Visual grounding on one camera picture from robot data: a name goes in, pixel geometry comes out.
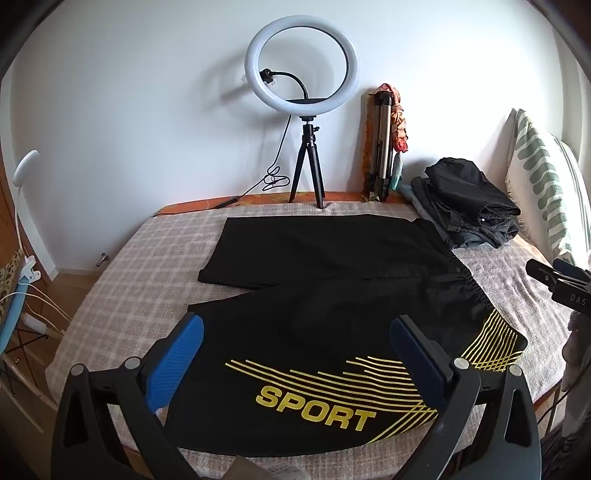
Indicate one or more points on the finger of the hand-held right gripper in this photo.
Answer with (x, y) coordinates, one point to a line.
(544, 275)
(570, 268)

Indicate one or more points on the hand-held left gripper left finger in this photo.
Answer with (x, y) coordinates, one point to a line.
(178, 355)

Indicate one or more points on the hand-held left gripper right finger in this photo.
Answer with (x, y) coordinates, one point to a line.
(421, 364)

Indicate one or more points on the black pants with yellow print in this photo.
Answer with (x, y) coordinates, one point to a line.
(332, 295)

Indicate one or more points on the pale hanging cloth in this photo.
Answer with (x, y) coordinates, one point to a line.
(579, 360)

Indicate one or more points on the folded grey garment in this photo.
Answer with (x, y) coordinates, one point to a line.
(466, 240)

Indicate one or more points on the green striped white pillow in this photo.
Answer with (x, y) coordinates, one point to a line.
(540, 184)

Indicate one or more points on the beige plaid blanket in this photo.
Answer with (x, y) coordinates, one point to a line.
(138, 267)

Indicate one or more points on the folded black garment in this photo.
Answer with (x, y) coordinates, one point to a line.
(466, 189)

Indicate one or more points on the folded dark checked garment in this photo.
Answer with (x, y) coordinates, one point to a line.
(443, 212)

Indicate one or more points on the metal door stopper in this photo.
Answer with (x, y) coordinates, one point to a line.
(101, 259)

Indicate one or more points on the white power strip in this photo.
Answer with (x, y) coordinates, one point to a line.
(36, 324)

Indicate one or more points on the white clip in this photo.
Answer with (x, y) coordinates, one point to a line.
(28, 270)

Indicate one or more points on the leopard print cloth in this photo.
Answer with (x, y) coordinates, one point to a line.
(9, 270)

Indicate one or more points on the floral orange scarf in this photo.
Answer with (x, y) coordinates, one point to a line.
(399, 124)

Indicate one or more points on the folded silver tripod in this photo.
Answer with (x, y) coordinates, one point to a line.
(381, 138)

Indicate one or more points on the wooden cabinet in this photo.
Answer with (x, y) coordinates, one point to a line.
(5, 217)

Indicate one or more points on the small black tripod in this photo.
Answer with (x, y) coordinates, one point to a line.
(308, 157)

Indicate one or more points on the white round-head lamp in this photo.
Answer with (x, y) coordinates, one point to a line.
(25, 168)

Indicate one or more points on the black gooseneck phone holder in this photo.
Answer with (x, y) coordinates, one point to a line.
(295, 77)

